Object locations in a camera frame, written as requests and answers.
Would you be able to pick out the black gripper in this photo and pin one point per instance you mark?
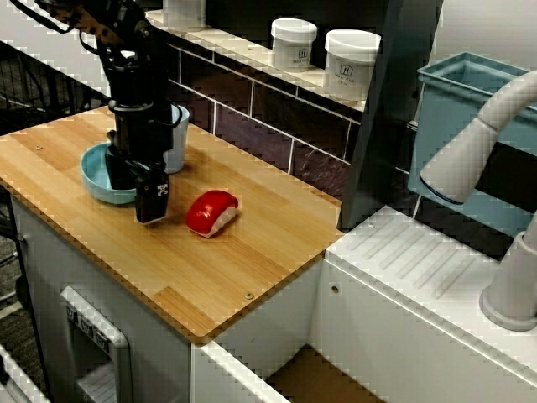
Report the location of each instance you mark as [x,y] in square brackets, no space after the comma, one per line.
[144,134]

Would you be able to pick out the light blue bowl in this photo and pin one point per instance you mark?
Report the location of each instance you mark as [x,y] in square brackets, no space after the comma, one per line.
[94,184]

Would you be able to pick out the pale blue plastic cup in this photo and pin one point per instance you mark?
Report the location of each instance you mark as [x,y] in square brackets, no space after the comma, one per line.
[181,142]

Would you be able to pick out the red and white toy sushi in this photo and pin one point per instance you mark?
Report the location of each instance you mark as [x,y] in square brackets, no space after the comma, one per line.
[205,218]

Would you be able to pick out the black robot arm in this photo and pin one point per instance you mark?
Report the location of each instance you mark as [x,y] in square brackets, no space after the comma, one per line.
[130,63]

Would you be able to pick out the white toy kitchen cabinet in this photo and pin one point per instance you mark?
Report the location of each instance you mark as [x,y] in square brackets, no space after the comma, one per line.
[42,273]

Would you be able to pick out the purple tile backsplash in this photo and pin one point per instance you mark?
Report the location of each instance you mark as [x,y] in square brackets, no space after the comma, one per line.
[272,138]

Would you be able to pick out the plain white plastic jar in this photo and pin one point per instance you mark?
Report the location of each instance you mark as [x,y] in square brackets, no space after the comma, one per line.
[184,14]

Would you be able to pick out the cream shelf board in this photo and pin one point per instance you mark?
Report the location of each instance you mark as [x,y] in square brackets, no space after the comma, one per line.
[312,80]

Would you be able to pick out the small white plastic jar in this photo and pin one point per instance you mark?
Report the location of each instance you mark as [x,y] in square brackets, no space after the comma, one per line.
[293,46]

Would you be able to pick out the white plastic jar with label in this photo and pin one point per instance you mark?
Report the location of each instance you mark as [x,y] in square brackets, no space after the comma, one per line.
[350,63]

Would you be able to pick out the white toy sink unit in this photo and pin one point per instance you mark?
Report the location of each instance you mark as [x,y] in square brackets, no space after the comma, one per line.
[398,336]

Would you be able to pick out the teal plastic bin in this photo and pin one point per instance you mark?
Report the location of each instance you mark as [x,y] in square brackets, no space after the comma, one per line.
[444,126]

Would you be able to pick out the grey toy faucet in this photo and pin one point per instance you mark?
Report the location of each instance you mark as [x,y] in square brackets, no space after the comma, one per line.
[465,159]

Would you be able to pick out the dark hutch frame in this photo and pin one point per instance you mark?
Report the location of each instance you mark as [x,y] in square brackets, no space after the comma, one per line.
[377,147]

